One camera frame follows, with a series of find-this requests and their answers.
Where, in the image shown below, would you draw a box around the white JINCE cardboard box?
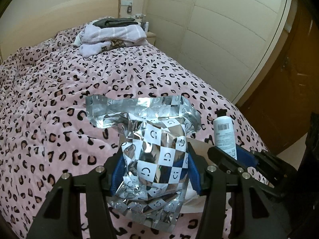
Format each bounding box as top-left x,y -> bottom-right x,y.
181,139 -> 214,214

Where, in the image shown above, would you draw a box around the folded white towel clothes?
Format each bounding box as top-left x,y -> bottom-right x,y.
74,24 -> 149,58

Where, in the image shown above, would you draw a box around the white cylindrical spray bottle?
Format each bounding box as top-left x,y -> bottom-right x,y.
213,109 -> 237,160

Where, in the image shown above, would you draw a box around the wall socket with plug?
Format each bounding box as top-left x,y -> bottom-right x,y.
121,0 -> 133,14

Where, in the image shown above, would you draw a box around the brown wooden door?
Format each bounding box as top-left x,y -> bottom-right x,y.
240,1 -> 318,154

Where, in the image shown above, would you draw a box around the silver checkered foil bag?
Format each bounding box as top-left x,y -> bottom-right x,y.
85,94 -> 201,232

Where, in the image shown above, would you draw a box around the white bedside table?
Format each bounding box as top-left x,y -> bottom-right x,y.
147,31 -> 156,46

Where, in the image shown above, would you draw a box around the dark folded garment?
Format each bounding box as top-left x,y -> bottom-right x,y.
93,18 -> 138,29

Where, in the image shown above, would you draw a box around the pink leopard print blanket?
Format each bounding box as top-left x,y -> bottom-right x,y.
1,26 -> 266,238

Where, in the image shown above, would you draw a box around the white wardrobe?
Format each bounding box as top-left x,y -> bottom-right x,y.
146,0 -> 291,103

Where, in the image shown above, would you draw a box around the beige wooden headboard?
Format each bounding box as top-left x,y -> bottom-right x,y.
1,0 -> 121,60

